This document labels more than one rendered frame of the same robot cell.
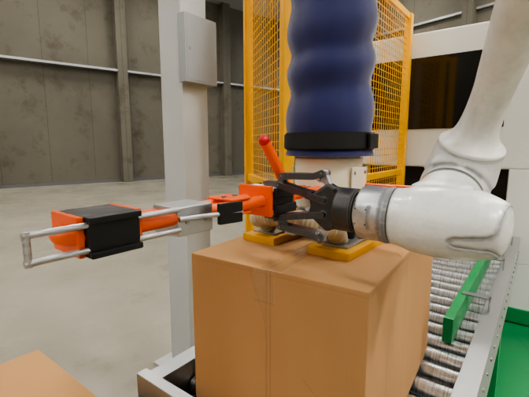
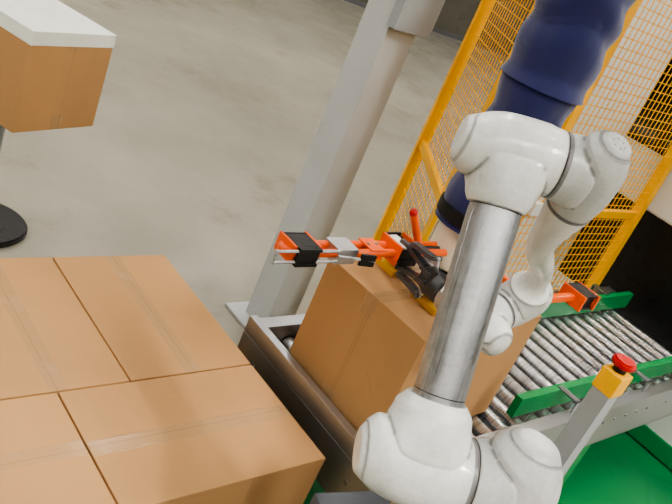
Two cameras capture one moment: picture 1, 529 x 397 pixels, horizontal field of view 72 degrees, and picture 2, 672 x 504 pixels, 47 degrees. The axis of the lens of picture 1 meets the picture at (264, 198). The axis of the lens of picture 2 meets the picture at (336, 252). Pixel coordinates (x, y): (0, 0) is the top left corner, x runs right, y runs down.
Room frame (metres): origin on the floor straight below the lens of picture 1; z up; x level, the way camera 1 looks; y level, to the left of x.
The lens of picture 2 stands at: (-1.21, 0.01, 1.86)
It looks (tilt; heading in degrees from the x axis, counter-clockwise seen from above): 24 degrees down; 4
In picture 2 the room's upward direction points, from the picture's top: 24 degrees clockwise
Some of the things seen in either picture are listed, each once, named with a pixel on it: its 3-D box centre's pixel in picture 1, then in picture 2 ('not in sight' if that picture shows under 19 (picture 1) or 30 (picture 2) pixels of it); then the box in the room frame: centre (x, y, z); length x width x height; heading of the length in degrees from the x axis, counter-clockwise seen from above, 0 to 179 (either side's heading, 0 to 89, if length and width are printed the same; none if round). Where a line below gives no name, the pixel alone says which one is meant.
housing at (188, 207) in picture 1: (183, 217); (339, 250); (0.57, 0.13, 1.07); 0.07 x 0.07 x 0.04; 51
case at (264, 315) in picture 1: (328, 309); (413, 339); (0.92, -0.17, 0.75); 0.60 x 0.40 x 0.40; 146
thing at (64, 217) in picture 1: (98, 228); (298, 247); (0.47, 0.22, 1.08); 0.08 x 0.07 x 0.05; 141
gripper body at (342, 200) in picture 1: (335, 207); (433, 283); (0.63, -0.12, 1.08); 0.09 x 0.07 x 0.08; 53
